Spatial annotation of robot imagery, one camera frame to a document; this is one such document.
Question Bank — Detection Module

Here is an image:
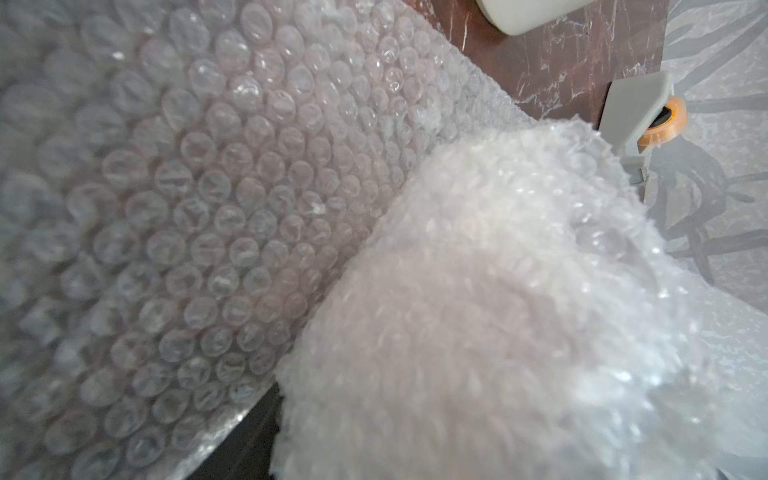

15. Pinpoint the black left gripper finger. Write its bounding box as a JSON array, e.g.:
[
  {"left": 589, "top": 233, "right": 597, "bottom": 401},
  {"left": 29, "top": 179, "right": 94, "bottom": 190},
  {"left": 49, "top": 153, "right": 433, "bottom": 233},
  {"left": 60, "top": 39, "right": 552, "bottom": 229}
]
[{"left": 188, "top": 384, "right": 282, "bottom": 480}]

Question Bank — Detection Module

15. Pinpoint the clear bubble wrap sheet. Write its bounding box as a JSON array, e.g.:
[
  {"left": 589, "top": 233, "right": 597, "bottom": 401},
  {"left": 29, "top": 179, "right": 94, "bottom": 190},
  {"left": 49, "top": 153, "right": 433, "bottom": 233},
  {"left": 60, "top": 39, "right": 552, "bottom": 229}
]
[{"left": 1, "top": 1, "right": 767, "bottom": 479}]

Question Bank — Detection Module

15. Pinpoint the white mug red inside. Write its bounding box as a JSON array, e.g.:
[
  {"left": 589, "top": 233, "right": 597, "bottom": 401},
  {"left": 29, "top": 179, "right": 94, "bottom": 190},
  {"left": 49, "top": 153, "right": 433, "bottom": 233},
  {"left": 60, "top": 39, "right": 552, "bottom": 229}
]
[{"left": 476, "top": 0, "right": 593, "bottom": 36}]

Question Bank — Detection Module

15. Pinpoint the grey tape dispenser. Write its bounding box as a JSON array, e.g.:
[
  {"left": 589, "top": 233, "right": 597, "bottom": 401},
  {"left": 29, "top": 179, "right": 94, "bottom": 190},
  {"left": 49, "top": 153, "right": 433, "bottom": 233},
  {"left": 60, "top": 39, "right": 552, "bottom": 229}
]
[{"left": 598, "top": 71, "right": 688, "bottom": 187}]

